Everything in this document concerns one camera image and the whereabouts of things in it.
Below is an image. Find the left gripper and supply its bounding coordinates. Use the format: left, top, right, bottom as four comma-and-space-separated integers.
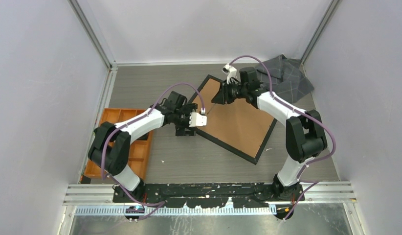
173, 104, 198, 136

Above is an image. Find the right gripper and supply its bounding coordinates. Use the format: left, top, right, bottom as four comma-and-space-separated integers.
212, 79, 248, 105

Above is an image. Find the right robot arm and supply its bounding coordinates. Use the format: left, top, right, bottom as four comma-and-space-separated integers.
211, 64, 327, 201

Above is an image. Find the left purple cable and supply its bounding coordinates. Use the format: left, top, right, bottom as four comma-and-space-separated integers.
100, 82, 206, 222

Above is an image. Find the orange wooden divided tray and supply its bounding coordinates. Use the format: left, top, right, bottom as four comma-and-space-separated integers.
83, 108, 154, 179

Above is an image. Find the grey checked cloth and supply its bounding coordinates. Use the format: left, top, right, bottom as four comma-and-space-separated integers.
255, 54, 314, 104

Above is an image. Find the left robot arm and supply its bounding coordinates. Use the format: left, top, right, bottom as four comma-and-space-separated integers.
88, 92, 206, 203

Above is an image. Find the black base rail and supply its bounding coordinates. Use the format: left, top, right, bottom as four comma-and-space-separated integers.
112, 182, 304, 209

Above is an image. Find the black picture frame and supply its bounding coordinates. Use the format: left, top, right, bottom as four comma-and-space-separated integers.
191, 75, 277, 165

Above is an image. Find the purple cable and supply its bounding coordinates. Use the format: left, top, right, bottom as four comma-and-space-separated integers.
100, 82, 206, 222
227, 54, 337, 222

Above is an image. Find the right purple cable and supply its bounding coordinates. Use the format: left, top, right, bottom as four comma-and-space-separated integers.
227, 54, 337, 222

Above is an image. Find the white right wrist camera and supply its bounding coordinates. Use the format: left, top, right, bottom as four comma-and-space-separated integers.
222, 64, 237, 84

